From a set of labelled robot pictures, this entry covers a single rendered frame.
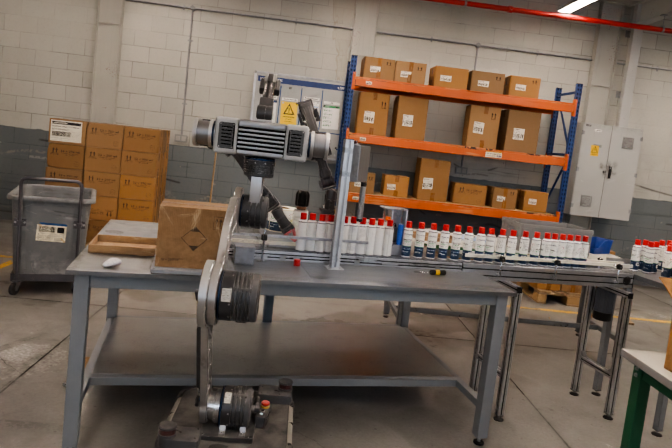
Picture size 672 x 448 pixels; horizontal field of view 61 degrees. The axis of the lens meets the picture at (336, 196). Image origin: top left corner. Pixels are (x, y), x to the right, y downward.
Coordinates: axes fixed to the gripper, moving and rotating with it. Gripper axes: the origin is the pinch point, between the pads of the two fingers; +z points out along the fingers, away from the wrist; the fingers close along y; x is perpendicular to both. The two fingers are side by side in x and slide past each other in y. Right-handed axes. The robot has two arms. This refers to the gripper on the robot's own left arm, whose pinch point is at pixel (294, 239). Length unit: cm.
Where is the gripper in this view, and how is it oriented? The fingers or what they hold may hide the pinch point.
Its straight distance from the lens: 303.4
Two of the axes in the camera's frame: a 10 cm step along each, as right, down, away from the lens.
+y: -2.5, -1.2, 9.6
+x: -8.3, 5.3, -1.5
